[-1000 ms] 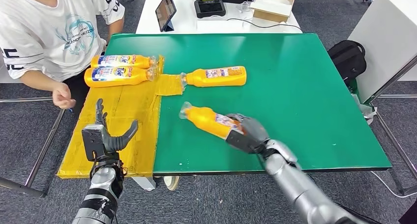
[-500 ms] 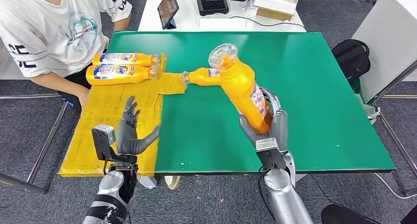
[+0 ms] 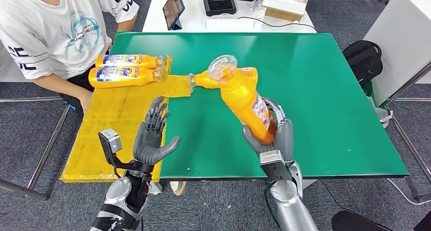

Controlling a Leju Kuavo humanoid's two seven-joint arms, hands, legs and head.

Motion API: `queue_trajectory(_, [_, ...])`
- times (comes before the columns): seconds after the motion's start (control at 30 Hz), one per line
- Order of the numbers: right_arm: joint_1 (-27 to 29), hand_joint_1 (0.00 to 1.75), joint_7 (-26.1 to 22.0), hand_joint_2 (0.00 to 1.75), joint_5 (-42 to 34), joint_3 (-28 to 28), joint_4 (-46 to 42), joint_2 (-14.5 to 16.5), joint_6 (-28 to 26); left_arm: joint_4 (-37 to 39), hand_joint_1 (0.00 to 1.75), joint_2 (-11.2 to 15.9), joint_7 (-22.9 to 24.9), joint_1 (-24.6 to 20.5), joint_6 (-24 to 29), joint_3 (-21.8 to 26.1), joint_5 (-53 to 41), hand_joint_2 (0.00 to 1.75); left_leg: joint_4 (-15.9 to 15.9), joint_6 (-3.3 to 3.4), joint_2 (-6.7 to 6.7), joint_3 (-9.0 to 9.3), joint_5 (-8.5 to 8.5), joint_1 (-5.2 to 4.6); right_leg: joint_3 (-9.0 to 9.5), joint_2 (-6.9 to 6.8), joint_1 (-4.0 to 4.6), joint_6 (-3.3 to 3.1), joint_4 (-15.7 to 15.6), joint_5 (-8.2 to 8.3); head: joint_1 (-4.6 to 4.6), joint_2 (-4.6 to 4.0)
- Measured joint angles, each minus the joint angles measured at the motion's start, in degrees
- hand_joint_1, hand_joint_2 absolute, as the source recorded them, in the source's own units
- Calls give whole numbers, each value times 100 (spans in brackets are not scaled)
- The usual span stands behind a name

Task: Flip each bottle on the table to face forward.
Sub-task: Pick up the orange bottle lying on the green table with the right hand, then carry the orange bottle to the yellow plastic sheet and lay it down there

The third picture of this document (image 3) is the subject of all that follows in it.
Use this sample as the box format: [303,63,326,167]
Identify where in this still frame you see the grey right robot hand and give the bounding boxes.
[242,97,294,163]

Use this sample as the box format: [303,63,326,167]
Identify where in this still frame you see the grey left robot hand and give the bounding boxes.
[133,95,182,166]

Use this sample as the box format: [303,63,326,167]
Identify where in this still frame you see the person's right hand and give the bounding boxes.
[78,89,94,114]

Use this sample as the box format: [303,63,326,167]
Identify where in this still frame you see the orange detergent bottle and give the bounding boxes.
[188,67,259,90]
[207,54,279,145]
[88,66,166,89]
[95,54,166,70]

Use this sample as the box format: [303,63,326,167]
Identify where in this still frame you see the yellow taped board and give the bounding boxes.
[59,54,193,184]

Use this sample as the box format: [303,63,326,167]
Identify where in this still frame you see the green top table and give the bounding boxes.
[109,31,410,195]

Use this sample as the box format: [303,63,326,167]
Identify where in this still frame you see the tan tape roll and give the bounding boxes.
[170,181,188,196]

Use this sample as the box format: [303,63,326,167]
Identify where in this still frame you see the person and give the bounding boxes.
[0,0,140,117]
[331,210,431,231]

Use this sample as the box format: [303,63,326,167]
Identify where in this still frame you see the white plastic bag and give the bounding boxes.
[367,95,394,128]

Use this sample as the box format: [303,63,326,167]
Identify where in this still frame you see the black backpack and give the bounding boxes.
[342,40,384,87]

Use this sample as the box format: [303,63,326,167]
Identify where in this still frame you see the white table, metal legs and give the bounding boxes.
[0,51,85,202]
[363,0,431,203]

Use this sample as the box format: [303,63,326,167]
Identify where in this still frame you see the cardboard box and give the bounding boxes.
[262,0,312,22]

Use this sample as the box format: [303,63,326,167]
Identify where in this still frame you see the black tablet on stand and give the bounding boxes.
[162,0,186,31]

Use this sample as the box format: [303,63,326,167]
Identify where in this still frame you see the white desk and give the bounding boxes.
[142,0,318,33]

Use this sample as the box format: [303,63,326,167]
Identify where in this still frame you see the white foam sheet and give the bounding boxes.
[262,0,307,16]

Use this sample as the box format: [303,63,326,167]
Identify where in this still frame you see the black router with antennas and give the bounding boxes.
[203,0,237,17]

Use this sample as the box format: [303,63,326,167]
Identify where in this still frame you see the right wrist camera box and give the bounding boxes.
[259,150,293,182]

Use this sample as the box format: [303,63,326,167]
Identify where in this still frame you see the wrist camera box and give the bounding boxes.
[259,150,293,182]
[98,128,134,171]

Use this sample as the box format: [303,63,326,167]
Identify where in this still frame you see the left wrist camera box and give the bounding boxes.
[98,128,134,171]

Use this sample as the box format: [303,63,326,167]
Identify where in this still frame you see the black floor cable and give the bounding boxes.
[318,180,393,231]

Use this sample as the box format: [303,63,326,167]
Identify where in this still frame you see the white floor cable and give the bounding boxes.
[387,178,431,206]

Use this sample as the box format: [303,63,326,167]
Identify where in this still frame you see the white cable bundle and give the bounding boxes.
[248,0,266,12]

